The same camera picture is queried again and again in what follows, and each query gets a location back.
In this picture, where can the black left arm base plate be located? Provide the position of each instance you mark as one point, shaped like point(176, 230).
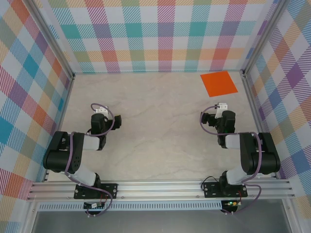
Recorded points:
point(111, 190)

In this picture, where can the long aluminium mounting rail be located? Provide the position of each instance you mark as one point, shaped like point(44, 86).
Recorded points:
point(158, 189)

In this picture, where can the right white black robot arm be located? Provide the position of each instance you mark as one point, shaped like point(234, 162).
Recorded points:
point(264, 155)

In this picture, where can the grey metal panel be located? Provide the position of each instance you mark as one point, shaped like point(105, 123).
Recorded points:
point(158, 223)

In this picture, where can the small black circuit board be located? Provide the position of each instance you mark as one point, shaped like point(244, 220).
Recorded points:
point(93, 205)

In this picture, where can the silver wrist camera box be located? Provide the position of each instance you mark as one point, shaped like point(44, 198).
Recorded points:
point(223, 106)
point(100, 110)

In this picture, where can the orange paper sheet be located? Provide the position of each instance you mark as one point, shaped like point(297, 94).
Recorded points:
point(218, 83)

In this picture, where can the aluminium side rail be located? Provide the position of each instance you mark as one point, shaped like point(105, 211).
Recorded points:
point(64, 109)
point(255, 109)

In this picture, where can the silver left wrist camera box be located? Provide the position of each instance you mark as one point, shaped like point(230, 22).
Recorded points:
point(100, 110)

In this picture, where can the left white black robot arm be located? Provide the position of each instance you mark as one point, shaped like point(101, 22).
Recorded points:
point(60, 155)

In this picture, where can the aluminium frame post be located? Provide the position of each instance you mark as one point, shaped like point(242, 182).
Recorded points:
point(263, 36)
point(54, 38)

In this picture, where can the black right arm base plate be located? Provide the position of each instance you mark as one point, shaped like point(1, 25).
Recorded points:
point(207, 194)

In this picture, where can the small circuit board green light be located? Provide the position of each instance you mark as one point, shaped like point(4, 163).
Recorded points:
point(232, 204)

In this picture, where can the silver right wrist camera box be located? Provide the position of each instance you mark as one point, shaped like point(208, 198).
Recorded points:
point(223, 106)

